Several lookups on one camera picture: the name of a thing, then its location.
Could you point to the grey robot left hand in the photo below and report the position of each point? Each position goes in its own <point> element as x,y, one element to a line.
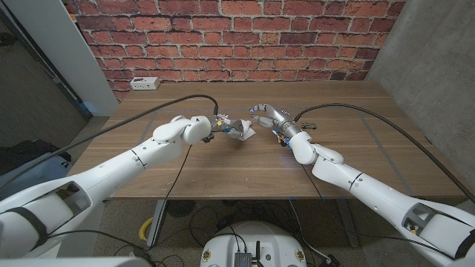
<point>222,124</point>

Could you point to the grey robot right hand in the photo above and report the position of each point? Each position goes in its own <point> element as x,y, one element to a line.
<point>282,116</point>

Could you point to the white tissue sheet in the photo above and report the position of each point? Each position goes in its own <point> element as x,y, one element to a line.
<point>246,132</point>

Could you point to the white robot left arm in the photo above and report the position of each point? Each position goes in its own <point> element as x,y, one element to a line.
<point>111,170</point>

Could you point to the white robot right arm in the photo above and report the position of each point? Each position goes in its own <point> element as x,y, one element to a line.
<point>371,196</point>

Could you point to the silver toy car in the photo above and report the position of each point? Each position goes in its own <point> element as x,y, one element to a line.
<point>308,126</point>

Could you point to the red brick print backdrop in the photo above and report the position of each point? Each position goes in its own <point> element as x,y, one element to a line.
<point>237,41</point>

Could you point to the white power strip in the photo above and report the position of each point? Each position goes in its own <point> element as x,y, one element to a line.
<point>144,83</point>

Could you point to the black round floor fan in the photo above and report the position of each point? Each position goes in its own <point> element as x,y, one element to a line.
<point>180,208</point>

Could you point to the grey table leg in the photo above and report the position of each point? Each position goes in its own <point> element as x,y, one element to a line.
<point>349,226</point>
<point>157,222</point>

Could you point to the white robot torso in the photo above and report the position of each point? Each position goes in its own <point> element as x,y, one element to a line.
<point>256,237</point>

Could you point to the blue plastic container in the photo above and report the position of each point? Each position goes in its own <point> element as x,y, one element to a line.
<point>55,167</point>

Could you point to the black bag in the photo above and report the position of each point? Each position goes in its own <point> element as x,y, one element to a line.
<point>22,153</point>

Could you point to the white wall panel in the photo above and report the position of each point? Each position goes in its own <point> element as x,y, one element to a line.
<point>63,48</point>

